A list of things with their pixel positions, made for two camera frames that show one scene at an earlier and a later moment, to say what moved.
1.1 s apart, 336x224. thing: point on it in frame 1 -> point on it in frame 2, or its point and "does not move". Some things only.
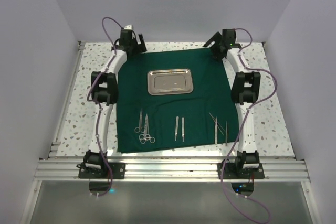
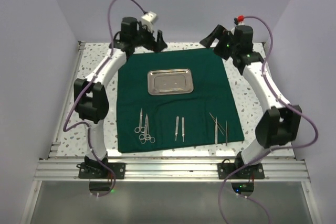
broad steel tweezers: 216,131 does not move
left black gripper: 139,48 -> 155,46
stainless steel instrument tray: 170,82 does not move
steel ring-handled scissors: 140,128 does not move
